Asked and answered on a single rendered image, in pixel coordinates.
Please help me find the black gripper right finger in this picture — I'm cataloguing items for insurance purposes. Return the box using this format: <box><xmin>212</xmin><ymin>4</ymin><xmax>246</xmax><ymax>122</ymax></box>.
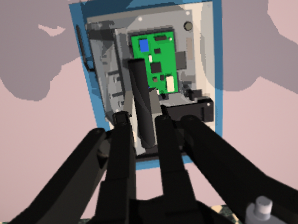
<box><xmin>149</xmin><ymin>87</ymin><xmax>298</xmax><ymax>224</ymax></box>

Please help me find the green circuit board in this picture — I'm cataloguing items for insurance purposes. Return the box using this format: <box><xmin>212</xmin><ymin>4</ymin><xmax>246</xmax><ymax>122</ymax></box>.
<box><xmin>131</xmin><ymin>31</ymin><xmax>178</xmax><ymax>94</ymax></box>

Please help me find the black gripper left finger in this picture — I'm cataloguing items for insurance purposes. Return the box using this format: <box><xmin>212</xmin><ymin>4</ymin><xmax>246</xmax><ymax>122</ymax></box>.
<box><xmin>7</xmin><ymin>91</ymin><xmax>137</xmax><ymax>224</ymax></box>

